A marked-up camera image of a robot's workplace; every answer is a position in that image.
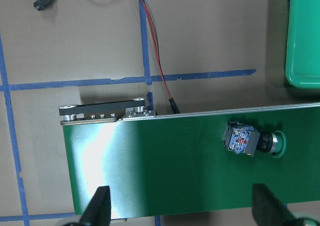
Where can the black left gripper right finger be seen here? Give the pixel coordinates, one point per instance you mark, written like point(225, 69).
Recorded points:
point(268, 210)

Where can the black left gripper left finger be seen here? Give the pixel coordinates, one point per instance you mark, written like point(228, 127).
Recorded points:
point(97, 212)

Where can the green push button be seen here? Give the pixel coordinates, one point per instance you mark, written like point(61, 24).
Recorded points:
point(241, 138)

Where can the green conveyor belt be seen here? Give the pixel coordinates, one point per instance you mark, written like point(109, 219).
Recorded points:
point(177, 164)

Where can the green plastic tray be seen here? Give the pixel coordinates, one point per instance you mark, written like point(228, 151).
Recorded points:
point(302, 66)

